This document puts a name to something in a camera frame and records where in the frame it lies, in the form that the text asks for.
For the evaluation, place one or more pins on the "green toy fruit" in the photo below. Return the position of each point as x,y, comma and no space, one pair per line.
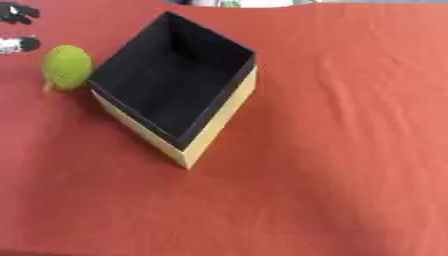
66,67

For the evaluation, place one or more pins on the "tan box with black inside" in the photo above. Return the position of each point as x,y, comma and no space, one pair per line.
175,83

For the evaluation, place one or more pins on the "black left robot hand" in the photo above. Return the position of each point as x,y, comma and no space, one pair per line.
22,43

